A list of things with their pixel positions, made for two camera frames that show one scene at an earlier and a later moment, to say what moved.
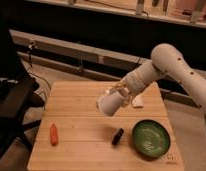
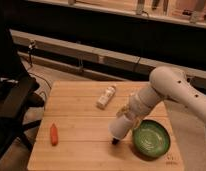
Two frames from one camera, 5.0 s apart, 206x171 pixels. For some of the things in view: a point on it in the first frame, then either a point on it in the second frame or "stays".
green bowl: [151, 138] stays
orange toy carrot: [54, 135] stays
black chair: [14, 95] stays
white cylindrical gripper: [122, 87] to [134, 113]
